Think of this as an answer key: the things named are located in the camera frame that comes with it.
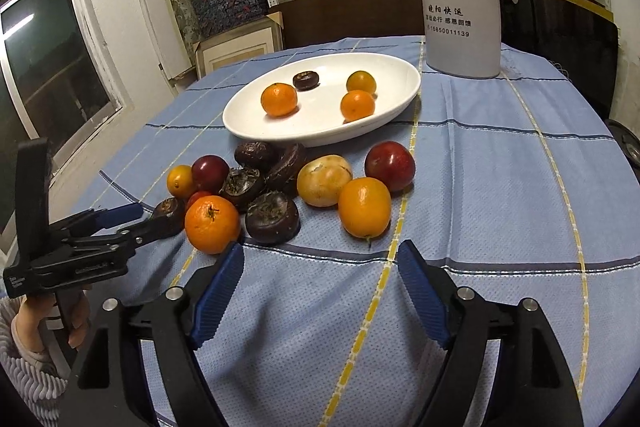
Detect dark brown water chestnut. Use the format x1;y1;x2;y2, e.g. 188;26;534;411
234;140;276;170
219;168;267;212
151;198;187;235
292;72;321;92
244;190;302;245
265;143;308;198

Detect dark brown wooden board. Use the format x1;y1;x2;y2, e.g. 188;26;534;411
270;0;426;52

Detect yellow passion fruit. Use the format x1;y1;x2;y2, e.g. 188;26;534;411
296;154;353;208

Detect small orange mandarin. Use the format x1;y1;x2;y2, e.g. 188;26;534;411
166;164;196;199

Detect wooden picture frame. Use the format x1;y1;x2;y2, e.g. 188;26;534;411
192;12;285;80

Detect pile of patterned fabric boxes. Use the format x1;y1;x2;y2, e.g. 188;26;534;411
186;0;268;38

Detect white framed window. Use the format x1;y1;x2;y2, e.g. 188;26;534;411
0;0;132;253

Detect person's left hand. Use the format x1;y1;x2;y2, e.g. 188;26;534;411
11;289;92;353

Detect black round stool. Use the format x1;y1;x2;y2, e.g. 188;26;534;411
605;119;640;178

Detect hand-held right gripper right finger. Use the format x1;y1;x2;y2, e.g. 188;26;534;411
396;238;586;427

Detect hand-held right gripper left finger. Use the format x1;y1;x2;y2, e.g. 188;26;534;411
60;241;246;427

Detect greenish orange mandarin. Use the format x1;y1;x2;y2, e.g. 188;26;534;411
346;70;377;95

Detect white oval plate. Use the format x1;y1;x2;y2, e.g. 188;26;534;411
222;53;421;148

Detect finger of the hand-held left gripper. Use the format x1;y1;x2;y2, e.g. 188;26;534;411
60;214;187;258
50;203;144;240

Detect person's left forearm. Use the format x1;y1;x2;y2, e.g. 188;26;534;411
0;297;68;403

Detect blue checked tablecloth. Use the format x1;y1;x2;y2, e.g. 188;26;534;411
47;36;640;427

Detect large dark red plum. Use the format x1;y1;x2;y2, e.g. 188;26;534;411
364;141;417;192

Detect black chair back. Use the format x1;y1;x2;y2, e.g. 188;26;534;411
500;0;621;120

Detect large orange mandarin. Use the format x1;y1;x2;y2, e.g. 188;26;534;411
184;195;242;255
337;177;392;239

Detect white board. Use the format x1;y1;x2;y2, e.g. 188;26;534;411
134;0;193;82

